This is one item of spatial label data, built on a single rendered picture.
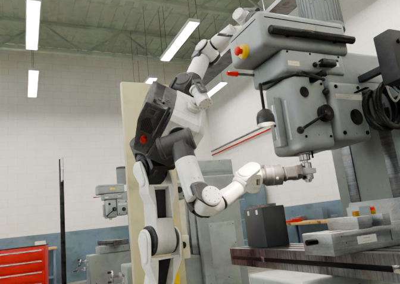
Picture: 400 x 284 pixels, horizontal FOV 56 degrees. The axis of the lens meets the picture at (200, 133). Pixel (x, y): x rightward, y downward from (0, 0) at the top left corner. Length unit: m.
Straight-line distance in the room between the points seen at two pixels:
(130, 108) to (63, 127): 7.51
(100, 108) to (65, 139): 1.28
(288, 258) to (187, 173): 0.54
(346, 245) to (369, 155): 0.68
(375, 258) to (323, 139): 0.54
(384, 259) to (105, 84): 10.39
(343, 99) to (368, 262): 0.71
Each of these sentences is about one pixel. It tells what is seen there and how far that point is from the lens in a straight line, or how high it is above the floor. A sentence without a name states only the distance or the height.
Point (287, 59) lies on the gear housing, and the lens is 1.61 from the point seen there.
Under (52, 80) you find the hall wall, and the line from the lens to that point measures 11.08.
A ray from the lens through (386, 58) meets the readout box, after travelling 1.67.
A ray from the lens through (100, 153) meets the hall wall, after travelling 10.64.
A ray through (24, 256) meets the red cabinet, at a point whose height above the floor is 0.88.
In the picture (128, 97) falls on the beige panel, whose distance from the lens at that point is 3.27.
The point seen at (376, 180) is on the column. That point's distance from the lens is 1.91.
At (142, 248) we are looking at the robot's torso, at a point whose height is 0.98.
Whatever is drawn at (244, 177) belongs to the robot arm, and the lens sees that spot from 1.53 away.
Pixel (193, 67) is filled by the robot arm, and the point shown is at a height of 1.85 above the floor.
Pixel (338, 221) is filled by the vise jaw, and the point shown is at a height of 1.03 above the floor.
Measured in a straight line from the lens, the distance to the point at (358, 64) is 1.91.
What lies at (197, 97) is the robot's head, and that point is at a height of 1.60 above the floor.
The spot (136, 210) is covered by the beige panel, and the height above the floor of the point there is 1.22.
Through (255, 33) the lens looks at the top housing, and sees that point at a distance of 1.62.
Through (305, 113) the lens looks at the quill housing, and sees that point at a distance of 1.60.
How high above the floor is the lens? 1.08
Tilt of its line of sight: 13 degrees up
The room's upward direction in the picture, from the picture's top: 6 degrees counter-clockwise
